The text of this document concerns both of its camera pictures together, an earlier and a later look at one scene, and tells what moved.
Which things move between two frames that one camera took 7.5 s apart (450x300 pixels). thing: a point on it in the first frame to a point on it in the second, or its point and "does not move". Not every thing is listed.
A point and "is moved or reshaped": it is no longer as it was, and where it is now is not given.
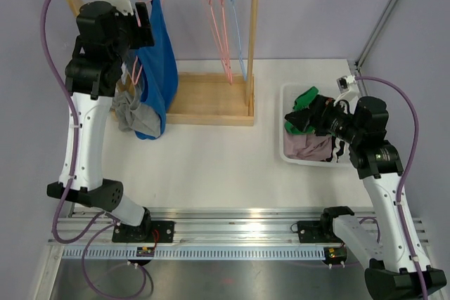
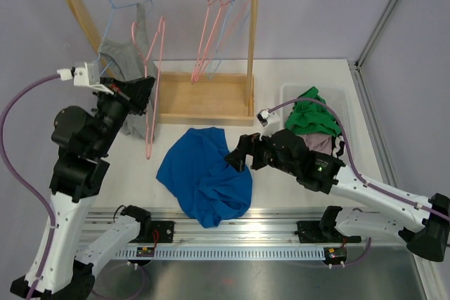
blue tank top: x=158 y=72 to x=196 y=172
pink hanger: x=208 y=7 to x=209 y=3
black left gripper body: x=131 y=36 to x=114 y=109
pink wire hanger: x=220 y=11 is moved or reshaped
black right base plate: x=317 y=232 does not move
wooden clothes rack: x=200 y=98 does not move
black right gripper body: x=334 y=120 to x=264 y=154
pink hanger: x=136 y=57 to x=145 y=60
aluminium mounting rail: x=202 y=227 does not move
